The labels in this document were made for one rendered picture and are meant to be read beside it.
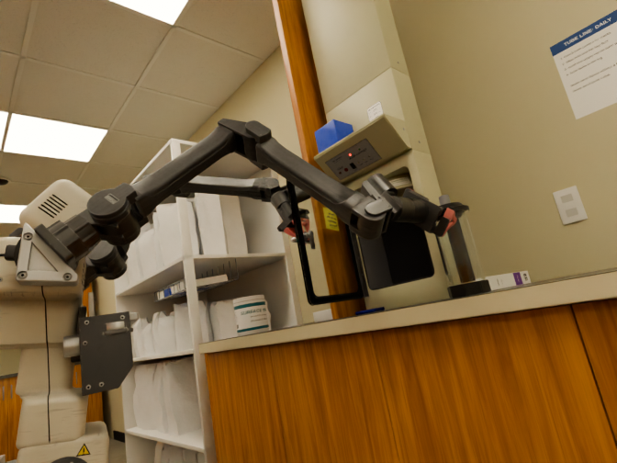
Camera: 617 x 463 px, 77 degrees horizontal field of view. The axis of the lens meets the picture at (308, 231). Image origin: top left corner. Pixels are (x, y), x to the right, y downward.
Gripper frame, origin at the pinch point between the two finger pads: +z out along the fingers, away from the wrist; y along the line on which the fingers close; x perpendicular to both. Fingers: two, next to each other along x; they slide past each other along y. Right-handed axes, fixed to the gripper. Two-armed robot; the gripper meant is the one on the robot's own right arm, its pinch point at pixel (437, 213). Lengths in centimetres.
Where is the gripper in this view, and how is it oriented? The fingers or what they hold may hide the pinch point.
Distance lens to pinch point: 104.4
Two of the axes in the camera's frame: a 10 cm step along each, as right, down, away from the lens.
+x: -3.2, 8.9, 3.3
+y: -5.9, -4.6, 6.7
